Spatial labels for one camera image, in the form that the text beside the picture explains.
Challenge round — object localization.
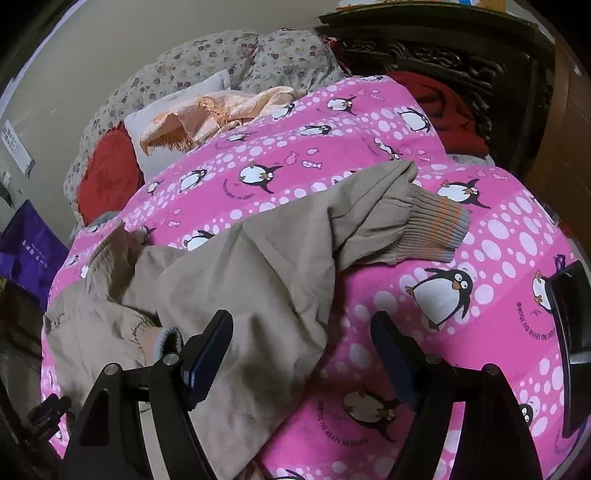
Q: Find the black framed screen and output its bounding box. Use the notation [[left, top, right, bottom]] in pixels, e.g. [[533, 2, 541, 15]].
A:
[[545, 261, 591, 439]]

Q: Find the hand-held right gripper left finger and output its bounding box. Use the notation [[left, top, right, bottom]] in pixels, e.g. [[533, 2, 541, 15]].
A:
[[62, 310, 234, 480]]

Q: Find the purple bag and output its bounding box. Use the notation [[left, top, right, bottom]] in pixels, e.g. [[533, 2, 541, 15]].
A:
[[0, 199, 70, 289]]

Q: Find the dark red cloth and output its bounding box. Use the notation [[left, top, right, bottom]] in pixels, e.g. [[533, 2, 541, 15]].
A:
[[387, 70, 491, 158]]

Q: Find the red cushion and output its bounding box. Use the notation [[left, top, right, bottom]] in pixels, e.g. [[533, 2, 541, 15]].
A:
[[76, 127, 146, 227]]

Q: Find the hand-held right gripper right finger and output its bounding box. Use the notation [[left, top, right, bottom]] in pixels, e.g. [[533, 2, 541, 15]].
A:
[[370, 311, 536, 480]]

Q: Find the dark carved wooden headboard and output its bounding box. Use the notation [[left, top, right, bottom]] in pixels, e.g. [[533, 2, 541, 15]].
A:
[[316, 11, 555, 185]]

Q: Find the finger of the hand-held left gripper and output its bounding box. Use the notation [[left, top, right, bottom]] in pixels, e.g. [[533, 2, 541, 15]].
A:
[[27, 395, 73, 445]]

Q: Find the white pillow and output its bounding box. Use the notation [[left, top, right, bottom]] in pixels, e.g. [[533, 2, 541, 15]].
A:
[[124, 71, 232, 176]]

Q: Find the beige jacket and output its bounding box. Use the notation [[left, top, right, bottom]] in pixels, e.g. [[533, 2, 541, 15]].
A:
[[41, 161, 471, 480]]

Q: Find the wall calendar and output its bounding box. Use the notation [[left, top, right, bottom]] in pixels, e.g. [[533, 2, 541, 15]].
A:
[[0, 120, 37, 178]]

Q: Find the peach fringed cloth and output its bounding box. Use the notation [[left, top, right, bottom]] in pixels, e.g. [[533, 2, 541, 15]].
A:
[[140, 86, 296, 155]]

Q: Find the brown wooden wardrobe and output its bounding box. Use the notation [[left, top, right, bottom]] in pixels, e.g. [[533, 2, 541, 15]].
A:
[[526, 37, 591, 232]]

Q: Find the pink penguin print blanket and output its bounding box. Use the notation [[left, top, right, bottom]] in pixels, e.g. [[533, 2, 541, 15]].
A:
[[41, 74, 578, 480]]

